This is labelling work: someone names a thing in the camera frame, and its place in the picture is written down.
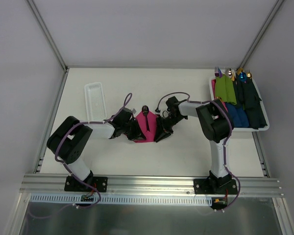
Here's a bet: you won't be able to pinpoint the magenta paper napkin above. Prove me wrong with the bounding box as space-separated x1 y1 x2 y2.
134 111 157 143

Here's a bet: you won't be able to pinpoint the black fork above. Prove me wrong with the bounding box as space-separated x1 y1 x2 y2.
144 115 150 131

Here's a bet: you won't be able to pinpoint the purple metallic spoon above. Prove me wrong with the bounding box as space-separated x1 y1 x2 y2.
142 105 149 116

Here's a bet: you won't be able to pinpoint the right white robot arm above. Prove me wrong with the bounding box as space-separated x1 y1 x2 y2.
154 96 236 194

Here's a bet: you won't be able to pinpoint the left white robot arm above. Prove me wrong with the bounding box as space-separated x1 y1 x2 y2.
47 108 147 191

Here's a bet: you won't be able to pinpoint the green rolled napkin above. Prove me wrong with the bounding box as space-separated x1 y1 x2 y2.
215 75 237 105

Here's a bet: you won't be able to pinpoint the purple fork in roll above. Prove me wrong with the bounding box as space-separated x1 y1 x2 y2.
214 67 222 77

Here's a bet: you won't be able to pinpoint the blue rolled napkin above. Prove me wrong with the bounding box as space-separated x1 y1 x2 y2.
225 103 249 128

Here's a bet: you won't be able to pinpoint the silver spoon in roll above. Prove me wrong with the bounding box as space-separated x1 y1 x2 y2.
225 68 235 81

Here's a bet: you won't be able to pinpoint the dark navy rolled napkin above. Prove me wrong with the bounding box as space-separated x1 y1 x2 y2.
236 78 267 129

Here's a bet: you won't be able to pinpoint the blue spoon in roll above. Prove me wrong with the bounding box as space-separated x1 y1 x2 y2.
239 72 247 83

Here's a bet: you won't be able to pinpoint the small white utensil basket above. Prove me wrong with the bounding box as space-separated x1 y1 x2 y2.
84 82 107 121

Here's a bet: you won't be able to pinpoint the large white storage basket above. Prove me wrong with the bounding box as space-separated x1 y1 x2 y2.
208 76 270 132

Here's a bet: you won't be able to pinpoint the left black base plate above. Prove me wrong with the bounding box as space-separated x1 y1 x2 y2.
64 176 108 192

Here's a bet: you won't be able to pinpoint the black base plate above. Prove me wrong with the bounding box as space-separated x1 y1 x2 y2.
193 178 238 195
64 176 108 192

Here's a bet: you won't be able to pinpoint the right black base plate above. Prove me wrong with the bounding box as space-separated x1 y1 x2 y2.
193 178 238 195

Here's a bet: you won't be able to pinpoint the white slotted cable duct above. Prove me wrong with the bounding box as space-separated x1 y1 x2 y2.
30 193 212 207

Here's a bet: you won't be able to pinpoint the aluminium front rail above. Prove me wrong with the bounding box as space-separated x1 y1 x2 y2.
20 173 285 198

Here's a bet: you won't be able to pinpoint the right aluminium frame post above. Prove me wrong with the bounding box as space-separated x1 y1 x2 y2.
237 0 285 68

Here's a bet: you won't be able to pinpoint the aluminium frame post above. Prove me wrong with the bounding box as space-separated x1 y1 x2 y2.
237 0 285 68
25 0 68 71

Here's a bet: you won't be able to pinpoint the left aluminium frame post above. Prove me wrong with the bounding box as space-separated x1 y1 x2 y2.
25 0 68 71

